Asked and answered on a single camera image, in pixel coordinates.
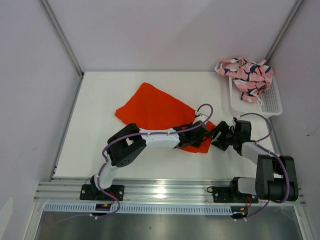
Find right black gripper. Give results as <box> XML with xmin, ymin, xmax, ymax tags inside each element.
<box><xmin>204</xmin><ymin>121</ymin><xmax>238</xmax><ymax>151</ymax></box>

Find orange shorts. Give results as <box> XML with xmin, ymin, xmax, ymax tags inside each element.
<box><xmin>114</xmin><ymin>82</ymin><xmax>217</xmax><ymax>154</ymax></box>

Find pink patterned shorts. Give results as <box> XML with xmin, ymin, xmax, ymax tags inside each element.
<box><xmin>214</xmin><ymin>57</ymin><xmax>274</xmax><ymax>104</ymax></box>

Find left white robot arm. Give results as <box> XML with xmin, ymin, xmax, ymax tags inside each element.
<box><xmin>90</xmin><ymin>120</ymin><xmax>208</xmax><ymax>200</ymax></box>

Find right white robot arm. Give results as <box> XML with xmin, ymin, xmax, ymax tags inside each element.
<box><xmin>210</xmin><ymin>119</ymin><xmax>299</xmax><ymax>203</ymax></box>

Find white plastic basket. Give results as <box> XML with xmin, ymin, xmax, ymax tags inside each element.
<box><xmin>228</xmin><ymin>76</ymin><xmax>283</xmax><ymax>118</ymax></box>

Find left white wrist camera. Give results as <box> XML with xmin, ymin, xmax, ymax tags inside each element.
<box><xmin>193</xmin><ymin>111</ymin><xmax>208</xmax><ymax>123</ymax></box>

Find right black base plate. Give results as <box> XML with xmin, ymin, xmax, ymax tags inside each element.
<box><xmin>206</xmin><ymin>186</ymin><xmax>259</xmax><ymax>204</ymax></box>

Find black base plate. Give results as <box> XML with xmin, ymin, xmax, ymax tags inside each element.
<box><xmin>79</xmin><ymin>184</ymin><xmax>125</xmax><ymax>201</ymax></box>
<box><xmin>206</xmin><ymin>186</ymin><xmax>259</xmax><ymax>204</ymax></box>

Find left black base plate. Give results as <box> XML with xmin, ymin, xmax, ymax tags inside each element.
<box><xmin>79</xmin><ymin>184</ymin><xmax>125</xmax><ymax>201</ymax></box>

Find aluminium mounting rail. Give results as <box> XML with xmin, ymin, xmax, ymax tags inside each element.
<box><xmin>34</xmin><ymin>177</ymin><xmax>307</xmax><ymax>206</ymax></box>

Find slotted cable duct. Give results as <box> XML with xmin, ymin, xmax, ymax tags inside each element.
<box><xmin>43</xmin><ymin>202</ymin><xmax>246</xmax><ymax>216</ymax></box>

